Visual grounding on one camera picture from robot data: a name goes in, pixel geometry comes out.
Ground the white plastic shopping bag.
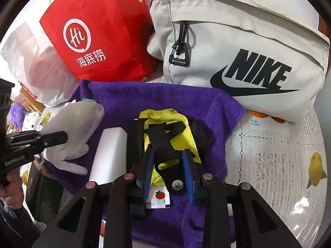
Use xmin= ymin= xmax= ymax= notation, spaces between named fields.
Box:
xmin=0 ymin=22 xmax=80 ymax=106

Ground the grey waist bag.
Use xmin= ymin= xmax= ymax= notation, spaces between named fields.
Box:
xmin=146 ymin=0 xmax=331 ymax=123

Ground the person's left hand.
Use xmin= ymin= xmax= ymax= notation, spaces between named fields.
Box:
xmin=0 ymin=169 xmax=25 ymax=207

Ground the white sponge block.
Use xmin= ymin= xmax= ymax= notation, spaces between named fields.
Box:
xmin=89 ymin=127 xmax=128 ymax=186

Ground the purple plush toy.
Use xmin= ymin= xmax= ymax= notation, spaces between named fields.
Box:
xmin=6 ymin=103 xmax=26 ymax=128

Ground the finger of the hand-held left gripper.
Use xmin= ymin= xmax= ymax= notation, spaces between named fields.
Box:
xmin=10 ymin=130 xmax=68 ymax=151

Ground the person's left forearm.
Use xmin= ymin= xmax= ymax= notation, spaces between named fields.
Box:
xmin=0 ymin=199 xmax=39 ymax=248

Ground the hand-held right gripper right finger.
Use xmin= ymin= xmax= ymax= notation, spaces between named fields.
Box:
xmin=182 ymin=149 xmax=302 ymax=248

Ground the small white fruit print sachet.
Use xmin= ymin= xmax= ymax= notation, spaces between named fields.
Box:
xmin=144 ymin=185 xmax=171 ymax=210

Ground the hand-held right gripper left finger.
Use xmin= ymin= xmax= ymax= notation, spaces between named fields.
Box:
xmin=32 ymin=148 xmax=156 ymax=248

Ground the yellow pouch with black stripes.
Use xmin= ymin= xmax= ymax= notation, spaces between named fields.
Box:
xmin=139 ymin=108 xmax=215 ymax=186

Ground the black strap with metal snap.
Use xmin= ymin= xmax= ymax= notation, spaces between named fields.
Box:
xmin=146 ymin=123 xmax=187 ymax=197

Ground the red paper bag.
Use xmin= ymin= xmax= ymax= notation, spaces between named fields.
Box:
xmin=39 ymin=0 xmax=153 ymax=83

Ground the purple towel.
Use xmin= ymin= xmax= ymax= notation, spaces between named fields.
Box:
xmin=43 ymin=80 xmax=246 ymax=248

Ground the wooden nightstand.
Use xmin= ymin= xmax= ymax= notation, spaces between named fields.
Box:
xmin=16 ymin=88 xmax=47 ymax=111

